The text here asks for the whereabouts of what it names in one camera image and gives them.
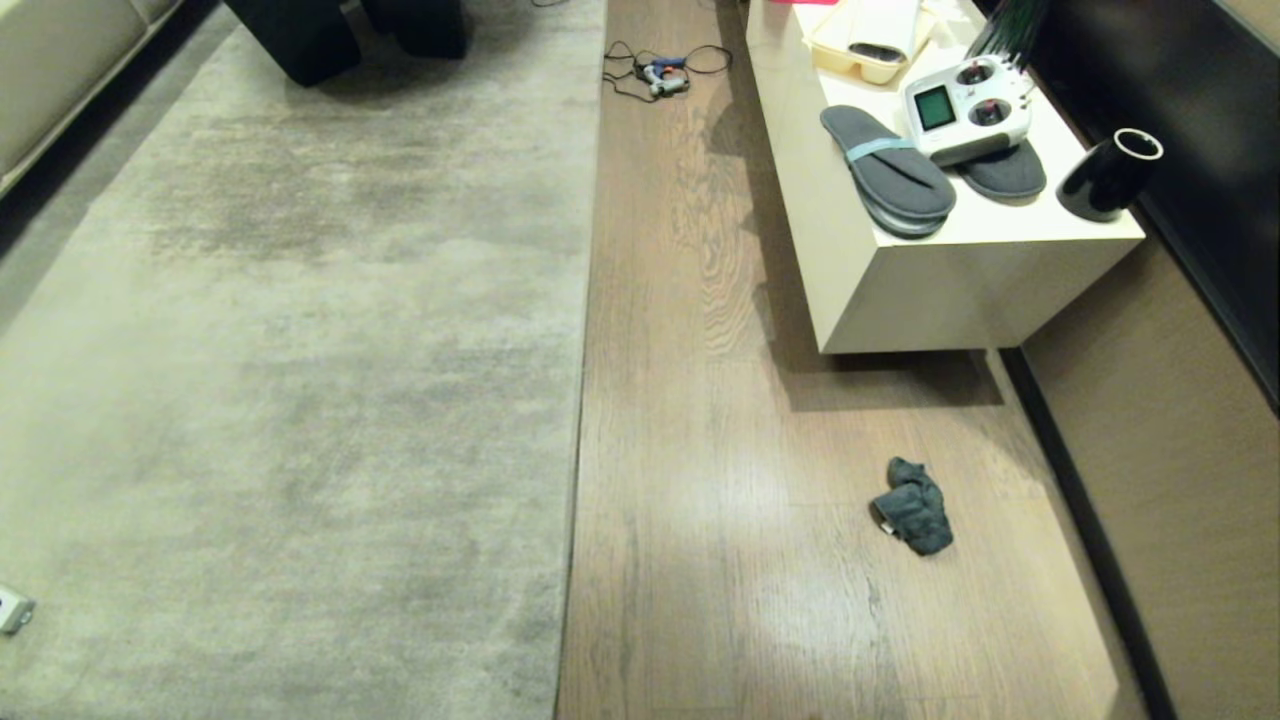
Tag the grey rug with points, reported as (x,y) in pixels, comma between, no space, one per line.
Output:
(290,380)

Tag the pink object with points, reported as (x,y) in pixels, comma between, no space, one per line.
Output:
(805,2)

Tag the dark grey cloth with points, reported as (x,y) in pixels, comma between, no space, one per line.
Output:
(918,510)

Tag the black furniture leg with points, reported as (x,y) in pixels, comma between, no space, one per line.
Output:
(425,25)
(295,35)

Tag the grey slipper with teal band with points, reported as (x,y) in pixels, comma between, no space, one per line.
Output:
(886,170)

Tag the cream plastic tray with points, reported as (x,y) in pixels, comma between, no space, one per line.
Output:
(870,40)

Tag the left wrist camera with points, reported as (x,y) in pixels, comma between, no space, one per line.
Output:
(12,608)

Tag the black cylindrical cup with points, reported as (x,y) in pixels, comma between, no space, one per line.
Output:
(1105,180)

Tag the white remote controller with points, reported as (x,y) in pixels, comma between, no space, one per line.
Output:
(965,110)

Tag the grey glue gun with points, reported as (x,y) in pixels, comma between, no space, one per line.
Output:
(664,76)

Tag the plain grey slipper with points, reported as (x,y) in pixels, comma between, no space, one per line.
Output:
(1005,175)

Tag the cream low cabinet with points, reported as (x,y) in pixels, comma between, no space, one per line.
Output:
(930,285)

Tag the beige sofa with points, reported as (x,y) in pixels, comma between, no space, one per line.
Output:
(60,70)

